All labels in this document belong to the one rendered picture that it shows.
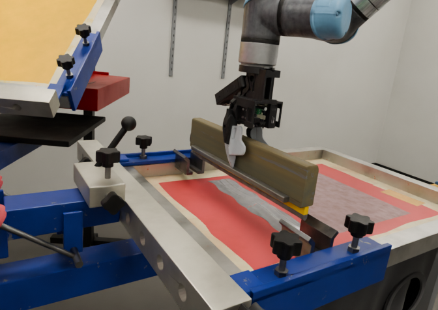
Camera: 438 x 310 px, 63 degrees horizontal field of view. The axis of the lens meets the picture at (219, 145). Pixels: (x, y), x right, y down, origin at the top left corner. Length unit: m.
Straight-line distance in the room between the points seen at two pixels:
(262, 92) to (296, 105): 3.02
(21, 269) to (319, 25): 0.64
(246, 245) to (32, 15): 1.11
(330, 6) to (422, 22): 4.17
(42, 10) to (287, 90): 2.55
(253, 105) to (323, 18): 0.19
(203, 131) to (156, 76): 1.97
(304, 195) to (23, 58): 0.94
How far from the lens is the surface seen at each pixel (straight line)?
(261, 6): 0.69
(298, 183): 0.63
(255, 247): 0.69
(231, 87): 0.76
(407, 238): 0.80
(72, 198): 0.64
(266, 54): 0.69
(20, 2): 1.57
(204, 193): 0.90
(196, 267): 0.47
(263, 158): 0.69
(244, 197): 0.89
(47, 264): 0.71
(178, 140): 3.00
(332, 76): 3.99
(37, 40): 1.33
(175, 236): 0.53
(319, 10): 0.65
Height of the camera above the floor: 1.30
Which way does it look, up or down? 15 degrees down
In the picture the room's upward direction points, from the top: 6 degrees clockwise
